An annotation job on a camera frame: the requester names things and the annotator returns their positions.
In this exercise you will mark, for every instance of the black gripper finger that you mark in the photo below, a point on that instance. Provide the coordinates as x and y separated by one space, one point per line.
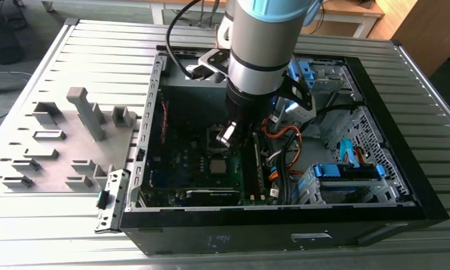
225 137

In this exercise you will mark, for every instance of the silver CPU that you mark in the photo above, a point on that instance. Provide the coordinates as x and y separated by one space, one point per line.
219 166

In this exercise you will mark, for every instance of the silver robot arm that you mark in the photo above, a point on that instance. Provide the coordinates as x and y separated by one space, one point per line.
263 33

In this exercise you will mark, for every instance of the black CPU socket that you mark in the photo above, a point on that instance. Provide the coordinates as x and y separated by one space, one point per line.
229 167

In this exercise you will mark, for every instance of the black RAM slot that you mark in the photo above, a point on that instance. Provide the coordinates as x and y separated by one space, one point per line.
245 171
249 171
253 171

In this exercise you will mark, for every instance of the green RAM stick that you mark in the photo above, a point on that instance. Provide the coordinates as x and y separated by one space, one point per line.
259 166

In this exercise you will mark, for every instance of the green motherboard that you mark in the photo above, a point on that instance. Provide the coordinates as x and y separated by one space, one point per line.
188 168

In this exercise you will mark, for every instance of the grey power supply unit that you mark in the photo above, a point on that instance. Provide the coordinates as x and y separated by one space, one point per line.
191 98

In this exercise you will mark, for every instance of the black graphics card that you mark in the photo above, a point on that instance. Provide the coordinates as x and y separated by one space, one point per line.
209 194

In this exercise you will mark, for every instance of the blue plastic drive latch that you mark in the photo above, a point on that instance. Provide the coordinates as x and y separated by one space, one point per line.
300 67
311 76

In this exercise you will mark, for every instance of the tall grey drive cage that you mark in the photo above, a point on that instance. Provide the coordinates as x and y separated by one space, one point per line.
330 95

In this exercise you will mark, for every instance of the blue disk carrier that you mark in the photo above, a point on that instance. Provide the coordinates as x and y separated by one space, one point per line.
326 171

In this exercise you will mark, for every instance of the grey metal card retainer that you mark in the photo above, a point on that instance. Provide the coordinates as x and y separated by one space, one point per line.
116 182

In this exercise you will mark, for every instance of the black PC case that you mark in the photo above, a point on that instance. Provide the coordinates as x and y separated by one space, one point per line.
248 233

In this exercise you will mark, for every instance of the grey disk bay cage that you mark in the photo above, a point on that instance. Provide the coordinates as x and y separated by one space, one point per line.
352 184

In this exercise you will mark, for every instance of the teal plastic latch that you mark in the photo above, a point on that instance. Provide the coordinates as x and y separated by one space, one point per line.
103 199

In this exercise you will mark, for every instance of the grey printed parts rack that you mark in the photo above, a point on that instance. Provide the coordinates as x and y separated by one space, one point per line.
79 157

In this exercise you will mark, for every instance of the wooden desk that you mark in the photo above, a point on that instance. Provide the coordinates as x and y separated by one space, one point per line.
360 8

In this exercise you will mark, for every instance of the wooden cabinet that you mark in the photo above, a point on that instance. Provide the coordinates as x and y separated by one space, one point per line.
428 33

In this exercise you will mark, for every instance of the black office chair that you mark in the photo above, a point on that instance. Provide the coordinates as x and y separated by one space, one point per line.
5 42

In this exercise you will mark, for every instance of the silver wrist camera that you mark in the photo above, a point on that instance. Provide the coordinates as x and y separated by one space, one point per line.
301 111
212 66

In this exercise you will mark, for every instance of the black camera bracket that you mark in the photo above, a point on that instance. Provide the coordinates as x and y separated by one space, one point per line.
299 90

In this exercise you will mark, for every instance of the blue plastic bay rail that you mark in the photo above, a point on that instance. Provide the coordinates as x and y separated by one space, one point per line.
299 191

